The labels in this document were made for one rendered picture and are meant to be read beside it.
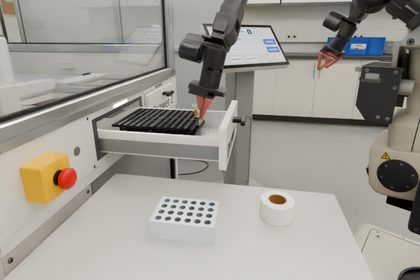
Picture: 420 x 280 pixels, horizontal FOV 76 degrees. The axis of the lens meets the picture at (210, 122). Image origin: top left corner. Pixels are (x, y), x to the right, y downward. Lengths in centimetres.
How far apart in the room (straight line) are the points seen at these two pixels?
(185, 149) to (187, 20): 183
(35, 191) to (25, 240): 11
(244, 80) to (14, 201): 139
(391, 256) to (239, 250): 96
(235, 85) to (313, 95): 219
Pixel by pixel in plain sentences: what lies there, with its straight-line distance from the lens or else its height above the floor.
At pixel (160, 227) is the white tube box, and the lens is 54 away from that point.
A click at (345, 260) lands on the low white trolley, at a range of 57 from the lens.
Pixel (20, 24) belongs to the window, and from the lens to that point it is 61.
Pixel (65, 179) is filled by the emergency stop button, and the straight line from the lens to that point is 56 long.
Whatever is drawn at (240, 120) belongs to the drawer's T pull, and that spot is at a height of 91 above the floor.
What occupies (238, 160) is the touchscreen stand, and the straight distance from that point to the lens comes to 186.
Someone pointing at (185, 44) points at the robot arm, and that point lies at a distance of 75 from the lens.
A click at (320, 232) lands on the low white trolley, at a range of 61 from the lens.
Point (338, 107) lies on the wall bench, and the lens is 387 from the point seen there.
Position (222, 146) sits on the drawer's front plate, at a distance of 63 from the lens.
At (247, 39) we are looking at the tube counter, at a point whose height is 111.
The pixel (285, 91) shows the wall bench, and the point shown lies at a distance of 370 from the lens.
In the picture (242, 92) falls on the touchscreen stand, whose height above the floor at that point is 79.
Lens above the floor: 113
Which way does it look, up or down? 18 degrees down
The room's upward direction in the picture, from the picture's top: straight up
